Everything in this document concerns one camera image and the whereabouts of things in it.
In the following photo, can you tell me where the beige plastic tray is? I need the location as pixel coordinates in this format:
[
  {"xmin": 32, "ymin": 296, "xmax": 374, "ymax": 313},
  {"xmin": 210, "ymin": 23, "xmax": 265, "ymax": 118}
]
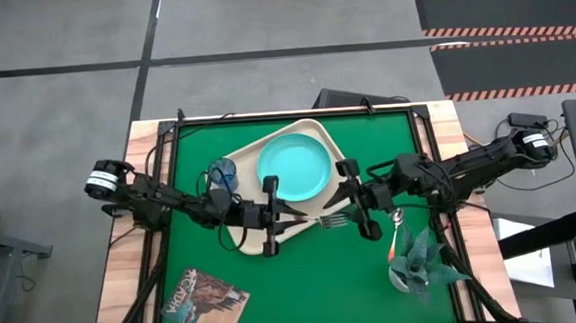
[{"xmin": 218, "ymin": 116, "xmax": 355, "ymax": 259}]

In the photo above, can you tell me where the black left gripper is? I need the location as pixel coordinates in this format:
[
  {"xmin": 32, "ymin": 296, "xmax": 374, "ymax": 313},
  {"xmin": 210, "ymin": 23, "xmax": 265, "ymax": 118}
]
[{"xmin": 238, "ymin": 173, "xmax": 320, "ymax": 260}]

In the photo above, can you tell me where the black power cable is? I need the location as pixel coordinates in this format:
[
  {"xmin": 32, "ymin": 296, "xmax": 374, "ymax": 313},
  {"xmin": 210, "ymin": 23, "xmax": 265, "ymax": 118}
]
[{"xmin": 490, "ymin": 113, "xmax": 576, "ymax": 194}]

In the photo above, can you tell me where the blue faceted cup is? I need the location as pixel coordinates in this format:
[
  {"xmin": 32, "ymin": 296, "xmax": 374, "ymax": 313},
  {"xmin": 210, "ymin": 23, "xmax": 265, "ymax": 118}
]
[{"xmin": 206, "ymin": 157, "xmax": 241, "ymax": 193}]

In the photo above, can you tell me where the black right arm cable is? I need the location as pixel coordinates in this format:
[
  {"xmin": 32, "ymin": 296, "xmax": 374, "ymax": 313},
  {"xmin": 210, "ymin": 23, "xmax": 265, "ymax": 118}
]
[{"xmin": 365, "ymin": 151, "xmax": 493, "ymax": 223}]

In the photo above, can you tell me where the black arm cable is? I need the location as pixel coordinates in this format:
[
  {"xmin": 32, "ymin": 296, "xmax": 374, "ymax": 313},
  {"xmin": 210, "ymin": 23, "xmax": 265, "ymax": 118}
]
[
  {"xmin": 365, "ymin": 151, "xmax": 493, "ymax": 223},
  {"xmin": 195, "ymin": 166, "xmax": 250, "ymax": 254}
]

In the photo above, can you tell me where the black striped floor mat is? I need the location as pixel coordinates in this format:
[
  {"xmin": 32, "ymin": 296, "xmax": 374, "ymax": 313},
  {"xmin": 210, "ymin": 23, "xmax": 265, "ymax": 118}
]
[
  {"xmin": 428, "ymin": 35, "xmax": 576, "ymax": 105},
  {"xmin": 412, "ymin": 0, "xmax": 576, "ymax": 45}
]

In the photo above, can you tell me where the black table frame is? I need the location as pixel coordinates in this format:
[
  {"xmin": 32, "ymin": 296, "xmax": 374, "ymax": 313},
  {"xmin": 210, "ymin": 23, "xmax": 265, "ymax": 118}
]
[{"xmin": 84, "ymin": 87, "xmax": 522, "ymax": 323}]

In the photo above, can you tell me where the steel spoon orange handle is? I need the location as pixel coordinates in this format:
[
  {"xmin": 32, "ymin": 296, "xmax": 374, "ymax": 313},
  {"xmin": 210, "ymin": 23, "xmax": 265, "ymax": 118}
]
[{"xmin": 384, "ymin": 207, "xmax": 408, "ymax": 263}]

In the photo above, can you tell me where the steel fork orange handle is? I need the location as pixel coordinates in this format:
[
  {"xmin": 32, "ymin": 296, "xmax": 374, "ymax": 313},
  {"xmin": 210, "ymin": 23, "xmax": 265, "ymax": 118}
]
[{"xmin": 300, "ymin": 211, "xmax": 354, "ymax": 232}]

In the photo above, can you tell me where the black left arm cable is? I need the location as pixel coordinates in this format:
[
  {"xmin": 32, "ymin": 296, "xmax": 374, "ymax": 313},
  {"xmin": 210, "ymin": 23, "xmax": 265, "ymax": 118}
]
[{"xmin": 195, "ymin": 166, "xmax": 250, "ymax": 254}]

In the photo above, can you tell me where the green table mat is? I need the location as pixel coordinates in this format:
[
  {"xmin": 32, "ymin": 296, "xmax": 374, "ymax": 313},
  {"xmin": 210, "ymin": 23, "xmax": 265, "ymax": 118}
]
[{"xmin": 146, "ymin": 107, "xmax": 460, "ymax": 323}]

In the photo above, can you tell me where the black power adapter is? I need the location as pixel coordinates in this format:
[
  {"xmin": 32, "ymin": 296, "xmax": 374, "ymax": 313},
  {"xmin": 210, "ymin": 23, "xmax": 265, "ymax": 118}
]
[{"xmin": 507, "ymin": 109, "xmax": 550, "ymax": 130}]

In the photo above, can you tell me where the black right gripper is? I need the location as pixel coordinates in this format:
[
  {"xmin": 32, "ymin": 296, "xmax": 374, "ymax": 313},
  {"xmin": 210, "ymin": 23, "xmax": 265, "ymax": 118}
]
[{"xmin": 320, "ymin": 155, "xmax": 399, "ymax": 244}]

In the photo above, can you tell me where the illustrated magazine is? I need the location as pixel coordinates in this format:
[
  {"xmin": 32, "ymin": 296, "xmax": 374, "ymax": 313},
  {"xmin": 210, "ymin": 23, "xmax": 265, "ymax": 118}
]
[{"xmin": 157, "ymin": 263, "xmax": 253, "ymax": 323}]

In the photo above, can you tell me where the white sheet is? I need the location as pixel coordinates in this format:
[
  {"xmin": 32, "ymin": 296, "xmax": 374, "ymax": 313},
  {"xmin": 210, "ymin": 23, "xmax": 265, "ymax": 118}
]
[{"xmin": 491, "ymin": 213, "xmax": 557, "ymax": 293}]

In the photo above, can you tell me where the potted plant white pot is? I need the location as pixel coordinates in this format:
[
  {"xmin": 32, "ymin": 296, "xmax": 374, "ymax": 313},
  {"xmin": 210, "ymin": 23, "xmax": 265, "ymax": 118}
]
[{"xmin": 384, "ymin": 223, "xmax": 473, "ymax": 302}]

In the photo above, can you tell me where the black box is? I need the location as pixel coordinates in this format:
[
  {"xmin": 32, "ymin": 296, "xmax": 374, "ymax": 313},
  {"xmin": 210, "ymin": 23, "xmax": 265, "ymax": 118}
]
[{"xmin": 311, "ymin": 82, "xmax": 412, "ymax": 112}]

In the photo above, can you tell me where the black beam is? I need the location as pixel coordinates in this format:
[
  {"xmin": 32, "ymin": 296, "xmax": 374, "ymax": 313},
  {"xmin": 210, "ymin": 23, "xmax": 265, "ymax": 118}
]
[{"xmin": 495, "ymin": 207, "xmax": 576, "ymax": 261}]

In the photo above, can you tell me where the teal plastic plate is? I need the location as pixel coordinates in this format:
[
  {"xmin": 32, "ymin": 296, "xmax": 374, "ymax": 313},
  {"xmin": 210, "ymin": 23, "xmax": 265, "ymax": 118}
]
[{"xmin": 254, "ymin": 131, "xmax": 335, "ymax": 204}]

